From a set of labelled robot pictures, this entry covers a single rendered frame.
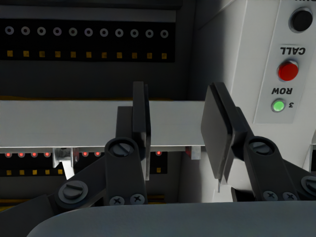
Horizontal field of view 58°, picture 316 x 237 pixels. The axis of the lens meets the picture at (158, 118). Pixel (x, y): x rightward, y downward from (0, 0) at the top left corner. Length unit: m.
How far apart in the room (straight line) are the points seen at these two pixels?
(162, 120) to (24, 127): 0.13
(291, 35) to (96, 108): 0.18
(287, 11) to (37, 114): 0.24
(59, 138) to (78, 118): 0.03
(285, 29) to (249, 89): 0.06
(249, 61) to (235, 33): 0.03
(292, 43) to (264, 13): 0.04
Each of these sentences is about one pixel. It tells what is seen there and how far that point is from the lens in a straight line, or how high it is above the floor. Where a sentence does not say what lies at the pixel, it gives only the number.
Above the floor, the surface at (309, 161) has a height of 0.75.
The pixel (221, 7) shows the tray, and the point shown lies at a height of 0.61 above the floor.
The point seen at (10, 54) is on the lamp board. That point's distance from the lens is 0.43.
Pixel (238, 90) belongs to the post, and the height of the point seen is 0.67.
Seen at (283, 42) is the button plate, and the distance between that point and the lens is 0.27.
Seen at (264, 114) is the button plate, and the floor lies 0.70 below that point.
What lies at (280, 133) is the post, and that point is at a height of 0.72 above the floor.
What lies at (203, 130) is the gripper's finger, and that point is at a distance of 0.15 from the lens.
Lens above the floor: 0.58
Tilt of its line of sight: 28 degrees up
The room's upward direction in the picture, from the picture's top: 178 degrees counter-clockwise
